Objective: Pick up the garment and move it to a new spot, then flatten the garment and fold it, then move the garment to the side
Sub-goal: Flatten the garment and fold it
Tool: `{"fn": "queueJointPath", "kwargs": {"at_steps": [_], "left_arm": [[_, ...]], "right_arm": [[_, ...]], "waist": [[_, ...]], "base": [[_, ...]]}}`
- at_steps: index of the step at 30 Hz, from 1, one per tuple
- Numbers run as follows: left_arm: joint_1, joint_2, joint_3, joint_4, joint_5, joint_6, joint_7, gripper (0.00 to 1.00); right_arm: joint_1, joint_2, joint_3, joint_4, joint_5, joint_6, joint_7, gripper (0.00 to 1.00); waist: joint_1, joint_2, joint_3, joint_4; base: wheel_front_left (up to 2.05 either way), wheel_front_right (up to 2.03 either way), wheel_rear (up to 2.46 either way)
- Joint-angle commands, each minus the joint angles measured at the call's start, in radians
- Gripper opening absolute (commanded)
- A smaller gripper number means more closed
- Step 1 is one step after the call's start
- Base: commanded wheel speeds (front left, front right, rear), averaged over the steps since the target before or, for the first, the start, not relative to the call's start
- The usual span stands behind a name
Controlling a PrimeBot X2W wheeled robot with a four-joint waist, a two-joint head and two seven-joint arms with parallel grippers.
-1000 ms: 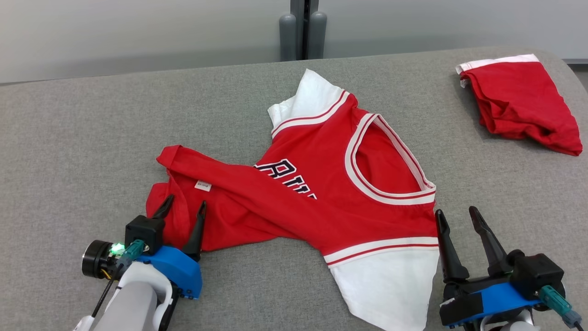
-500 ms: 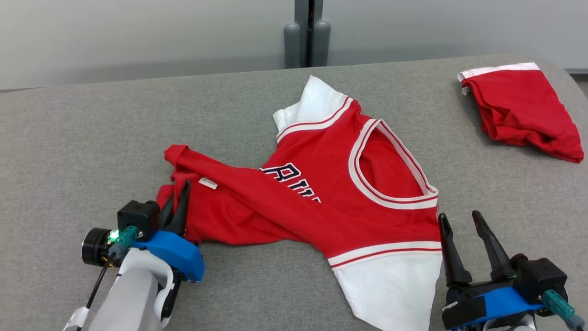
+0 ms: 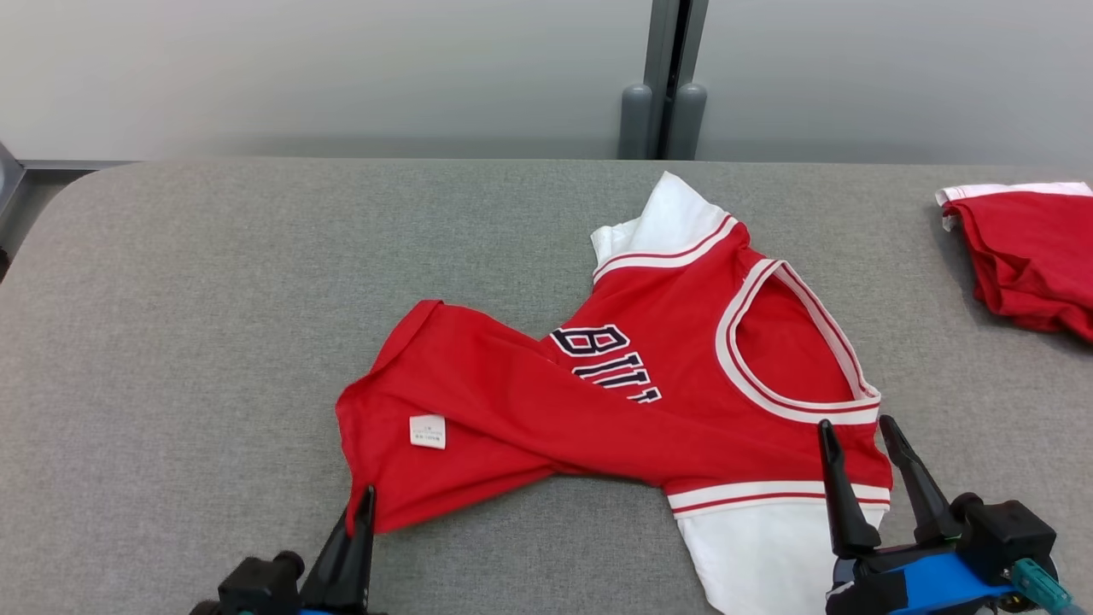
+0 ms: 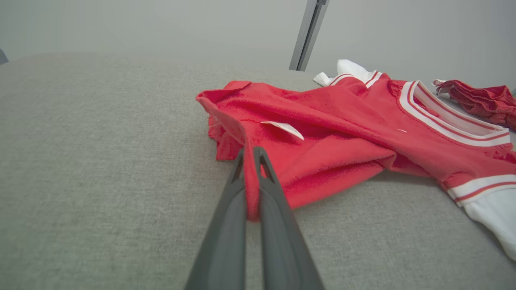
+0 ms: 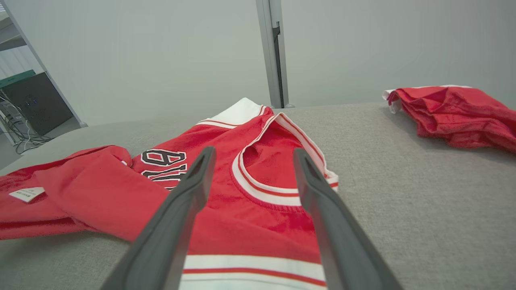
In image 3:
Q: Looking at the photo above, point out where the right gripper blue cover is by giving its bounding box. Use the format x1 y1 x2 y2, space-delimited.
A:
817 415 1026 615

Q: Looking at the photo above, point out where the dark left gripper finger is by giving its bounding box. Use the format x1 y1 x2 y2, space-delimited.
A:
299 508 353 610
342 485 378 612

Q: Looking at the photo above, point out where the red basketball jersey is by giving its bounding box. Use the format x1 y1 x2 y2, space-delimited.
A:
335 171 893 615

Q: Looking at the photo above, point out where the red shorts white stripe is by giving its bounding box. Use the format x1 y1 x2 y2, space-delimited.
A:
935 181 1093 344

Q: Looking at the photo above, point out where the grey metal stand leg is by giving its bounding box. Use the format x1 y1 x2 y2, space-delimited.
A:
0 141 26 219

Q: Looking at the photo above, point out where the right teal plug cable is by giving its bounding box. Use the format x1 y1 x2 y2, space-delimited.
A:
1010 559 1085 615

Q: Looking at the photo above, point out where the grey cylindrical post bumper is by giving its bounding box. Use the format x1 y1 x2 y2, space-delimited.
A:
619 83 654 161
668 82 708 161

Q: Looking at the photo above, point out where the grey partition frame post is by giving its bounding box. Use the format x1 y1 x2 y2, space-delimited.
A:
645 0 710 161

